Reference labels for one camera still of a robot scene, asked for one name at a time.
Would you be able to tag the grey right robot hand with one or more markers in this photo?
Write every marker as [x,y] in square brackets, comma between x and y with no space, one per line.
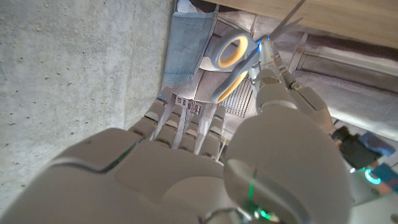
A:
[155,180]

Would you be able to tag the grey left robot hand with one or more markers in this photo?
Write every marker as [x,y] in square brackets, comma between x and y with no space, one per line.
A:
[308,96]

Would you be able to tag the printed sofa room backdrop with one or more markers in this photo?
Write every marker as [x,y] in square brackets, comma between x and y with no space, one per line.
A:
[342,93]

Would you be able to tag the grey blue leaning board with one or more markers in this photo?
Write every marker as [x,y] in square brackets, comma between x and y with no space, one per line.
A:
[186,46]

